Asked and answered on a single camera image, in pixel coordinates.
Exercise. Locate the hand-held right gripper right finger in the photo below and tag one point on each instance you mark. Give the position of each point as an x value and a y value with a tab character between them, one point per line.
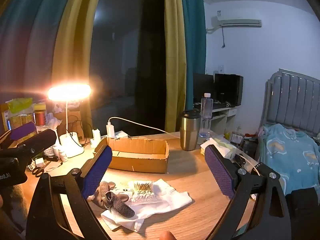
220	172

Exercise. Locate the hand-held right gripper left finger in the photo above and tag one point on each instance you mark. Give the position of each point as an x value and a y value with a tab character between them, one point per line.
97	172

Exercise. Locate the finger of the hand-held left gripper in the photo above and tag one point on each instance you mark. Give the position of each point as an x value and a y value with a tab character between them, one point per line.
22	131
40	141

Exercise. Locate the grey dotted glove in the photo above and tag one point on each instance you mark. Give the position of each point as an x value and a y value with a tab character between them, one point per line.
105	192

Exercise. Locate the cotton swab pack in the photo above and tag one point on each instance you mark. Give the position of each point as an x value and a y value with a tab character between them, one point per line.
142	191

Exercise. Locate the white paper towel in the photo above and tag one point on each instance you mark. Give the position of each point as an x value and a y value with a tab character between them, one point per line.
170	197
112	220

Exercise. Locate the person's left forearm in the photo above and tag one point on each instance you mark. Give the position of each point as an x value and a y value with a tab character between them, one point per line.
12	202

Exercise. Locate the white woven basket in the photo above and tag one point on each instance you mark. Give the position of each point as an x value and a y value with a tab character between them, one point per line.
48	150

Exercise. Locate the small white bottle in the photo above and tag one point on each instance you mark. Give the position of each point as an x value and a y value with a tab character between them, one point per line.
55	151
63	153

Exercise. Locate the crumpled white tissue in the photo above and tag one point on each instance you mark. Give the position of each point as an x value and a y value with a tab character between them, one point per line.
53	123

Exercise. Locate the red jar with yellow lid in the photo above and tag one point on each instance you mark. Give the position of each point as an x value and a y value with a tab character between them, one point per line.
40	116

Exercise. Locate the green snack bag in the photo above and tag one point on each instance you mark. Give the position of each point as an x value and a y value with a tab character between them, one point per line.
20	107

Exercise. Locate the white tissue pack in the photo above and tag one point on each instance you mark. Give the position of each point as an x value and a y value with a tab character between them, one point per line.
220	146

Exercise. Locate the black scissors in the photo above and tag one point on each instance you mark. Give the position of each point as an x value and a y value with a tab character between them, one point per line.
38	172

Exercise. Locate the white desk lamp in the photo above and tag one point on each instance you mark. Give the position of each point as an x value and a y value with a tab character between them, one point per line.
71	145

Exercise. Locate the white plug adapter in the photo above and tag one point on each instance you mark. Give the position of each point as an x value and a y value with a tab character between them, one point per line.
96	133

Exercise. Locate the tall brown cardboard box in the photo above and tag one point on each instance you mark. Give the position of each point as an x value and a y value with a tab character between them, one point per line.
75	123

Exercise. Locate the white power strip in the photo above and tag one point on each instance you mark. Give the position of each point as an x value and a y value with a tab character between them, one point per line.
120	134

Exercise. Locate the white phone charger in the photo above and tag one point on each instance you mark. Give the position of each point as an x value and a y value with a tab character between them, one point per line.
110	129

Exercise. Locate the steel tumbler with black lid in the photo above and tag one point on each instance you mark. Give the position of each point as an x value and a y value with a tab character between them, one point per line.
190	130

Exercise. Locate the white computer desk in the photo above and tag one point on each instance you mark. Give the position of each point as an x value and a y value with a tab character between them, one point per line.
221	116

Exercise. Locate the clear plastic water bottle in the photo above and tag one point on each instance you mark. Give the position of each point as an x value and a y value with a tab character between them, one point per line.
206	115

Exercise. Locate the blue printed blanket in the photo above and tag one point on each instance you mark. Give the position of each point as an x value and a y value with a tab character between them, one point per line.
287	160

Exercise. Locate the black computer tower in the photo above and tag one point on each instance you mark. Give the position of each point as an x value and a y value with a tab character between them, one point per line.
228	88

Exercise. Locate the black computer monitor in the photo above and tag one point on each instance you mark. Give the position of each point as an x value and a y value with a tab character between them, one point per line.
203	87

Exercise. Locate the dark cloth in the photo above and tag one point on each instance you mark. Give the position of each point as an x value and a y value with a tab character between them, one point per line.
302	210

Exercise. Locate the teal curtain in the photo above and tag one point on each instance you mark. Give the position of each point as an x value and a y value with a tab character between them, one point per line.
195	42
27	35

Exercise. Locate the yellow curtain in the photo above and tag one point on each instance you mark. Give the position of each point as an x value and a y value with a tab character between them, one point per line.
175	55
72	42

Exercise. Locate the grey padded bed headboard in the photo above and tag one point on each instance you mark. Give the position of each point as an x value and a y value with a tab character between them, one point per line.
292	97

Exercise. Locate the dark window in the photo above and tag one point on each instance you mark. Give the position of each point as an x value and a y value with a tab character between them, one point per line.
130	55

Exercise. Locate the white air conditioner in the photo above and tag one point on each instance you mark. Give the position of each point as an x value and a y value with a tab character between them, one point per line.
235	22

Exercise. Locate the white wall socket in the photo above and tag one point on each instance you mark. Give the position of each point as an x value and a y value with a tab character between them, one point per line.
221	68

